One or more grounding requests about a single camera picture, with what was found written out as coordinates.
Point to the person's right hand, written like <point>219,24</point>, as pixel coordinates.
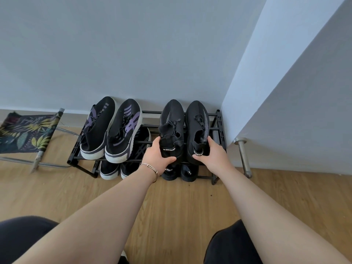
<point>217,159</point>

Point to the person's left hand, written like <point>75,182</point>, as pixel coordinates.
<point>154,159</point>

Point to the person's left thumb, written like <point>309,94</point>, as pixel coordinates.
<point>158,144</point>

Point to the person's right thumb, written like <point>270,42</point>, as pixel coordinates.
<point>210,144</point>

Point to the black knit sneaker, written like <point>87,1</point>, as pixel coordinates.
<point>189,173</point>
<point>171,126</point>
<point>196,126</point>
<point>171,173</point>

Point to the person's left forearm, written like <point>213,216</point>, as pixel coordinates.
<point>104,217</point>

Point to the person's right forearm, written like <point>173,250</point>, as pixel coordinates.
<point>269,217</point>

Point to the black two-tier shoe rack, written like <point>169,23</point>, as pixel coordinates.
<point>220,129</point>

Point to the black white-soled sneaker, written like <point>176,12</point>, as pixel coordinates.
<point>108,170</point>
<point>139,145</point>

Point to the metal door stop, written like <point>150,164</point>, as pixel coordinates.
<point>244,156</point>

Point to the black purple-striped sneaker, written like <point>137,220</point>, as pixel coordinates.
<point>123,131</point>
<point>96,129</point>

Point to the person's right leg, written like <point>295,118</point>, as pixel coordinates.
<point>231,244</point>

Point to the person's leg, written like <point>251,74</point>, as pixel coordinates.
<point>231,244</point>
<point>24,239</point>

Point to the leaf-print folding stool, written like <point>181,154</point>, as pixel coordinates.
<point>26,133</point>

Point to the person's left leg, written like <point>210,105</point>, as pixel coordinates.
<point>24,239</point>

